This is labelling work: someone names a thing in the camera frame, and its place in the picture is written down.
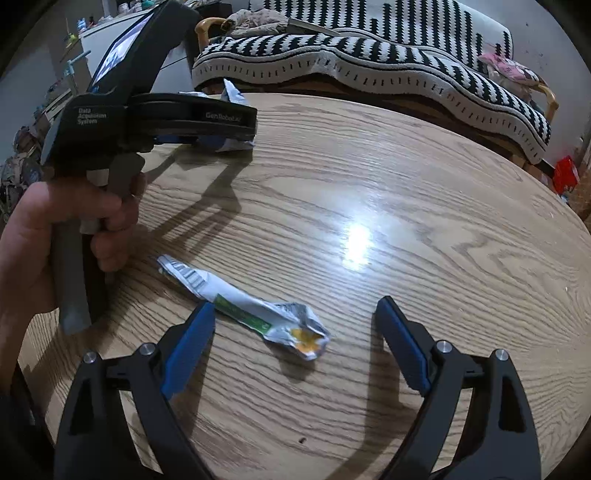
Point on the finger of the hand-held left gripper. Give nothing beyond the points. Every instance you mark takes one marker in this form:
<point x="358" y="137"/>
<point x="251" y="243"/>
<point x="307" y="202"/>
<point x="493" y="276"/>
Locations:
<point x="198" y="115"/>
<point x="184" y="141"/>

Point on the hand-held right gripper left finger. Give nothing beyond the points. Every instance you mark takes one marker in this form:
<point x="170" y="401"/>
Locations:
<point x="191" y="346"/>

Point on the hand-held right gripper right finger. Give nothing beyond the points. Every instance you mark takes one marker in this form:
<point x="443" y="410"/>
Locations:
<point x="401" y="346"/>

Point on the blue white wrapper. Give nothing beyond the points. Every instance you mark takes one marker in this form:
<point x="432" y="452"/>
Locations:
<point x="232" y="92"/>

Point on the silver green wrapper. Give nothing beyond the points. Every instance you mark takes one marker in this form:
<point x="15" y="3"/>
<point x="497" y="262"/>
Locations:
<point x="258" y="309"/>

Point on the person's left hand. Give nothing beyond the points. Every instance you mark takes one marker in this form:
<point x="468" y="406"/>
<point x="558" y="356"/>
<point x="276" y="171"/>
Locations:
<point x="27" y="249"/>

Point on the white dresser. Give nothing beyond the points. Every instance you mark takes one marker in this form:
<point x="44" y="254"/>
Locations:
<point x="99" y="50"/>

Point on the patterned cloth pile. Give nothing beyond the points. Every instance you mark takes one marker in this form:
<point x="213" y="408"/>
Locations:
<point x="21" y="166"/>

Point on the black cabinet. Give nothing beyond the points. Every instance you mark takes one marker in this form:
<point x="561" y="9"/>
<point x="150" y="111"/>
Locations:
<point x="217" y="9"/>

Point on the beige crumpled cloth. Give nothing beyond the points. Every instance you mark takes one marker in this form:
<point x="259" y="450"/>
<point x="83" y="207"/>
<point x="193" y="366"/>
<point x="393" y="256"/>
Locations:
<point x="258" y="18"/>

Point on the clutter of small items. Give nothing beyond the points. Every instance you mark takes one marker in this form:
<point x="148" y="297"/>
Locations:
<point x="124" y="7"/>

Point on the flat grey book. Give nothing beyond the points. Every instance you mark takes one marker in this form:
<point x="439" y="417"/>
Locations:
<point x="314" y="26"/>

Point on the striped black-white sofa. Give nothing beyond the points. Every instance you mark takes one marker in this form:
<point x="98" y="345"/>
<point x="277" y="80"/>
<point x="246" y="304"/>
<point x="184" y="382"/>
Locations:
<point x="392" y="60"/>

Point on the red bag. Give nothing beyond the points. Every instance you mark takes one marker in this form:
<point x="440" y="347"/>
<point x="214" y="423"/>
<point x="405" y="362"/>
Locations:
<point x="565" y="173"/>

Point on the pink cushion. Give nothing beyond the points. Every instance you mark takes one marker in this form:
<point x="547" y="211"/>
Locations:
<point x="508" y="67"/>

